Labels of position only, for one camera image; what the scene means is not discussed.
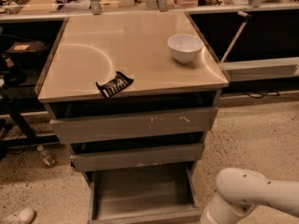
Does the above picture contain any grey drawer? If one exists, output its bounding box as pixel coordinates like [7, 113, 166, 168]
[71, 143, 205, 172]
[88, 163, 201, 224]
[50, 106, 218, 144]

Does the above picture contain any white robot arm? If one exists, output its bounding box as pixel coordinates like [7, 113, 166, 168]
[200, 168, 299, 224]

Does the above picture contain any grey drawer cabinet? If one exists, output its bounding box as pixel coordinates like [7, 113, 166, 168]
[35, 10, 231, 224]

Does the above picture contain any black snack packet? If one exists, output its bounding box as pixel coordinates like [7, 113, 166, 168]
[95, 71, 134, 99]

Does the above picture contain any white bowl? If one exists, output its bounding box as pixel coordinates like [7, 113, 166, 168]
[167, 34, 204, 63]

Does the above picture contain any plastic water bottle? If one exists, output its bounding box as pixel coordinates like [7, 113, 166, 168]
[37, 145, 57, 167]

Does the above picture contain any black bag with label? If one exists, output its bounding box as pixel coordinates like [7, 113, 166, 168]
[6, 41, 48, 69]

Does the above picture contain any white sneaker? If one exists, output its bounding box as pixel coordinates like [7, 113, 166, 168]
[0, 208, 36, 224]

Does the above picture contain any black cable on floor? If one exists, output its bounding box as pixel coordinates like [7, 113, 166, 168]
[243, 90, 281, 99]

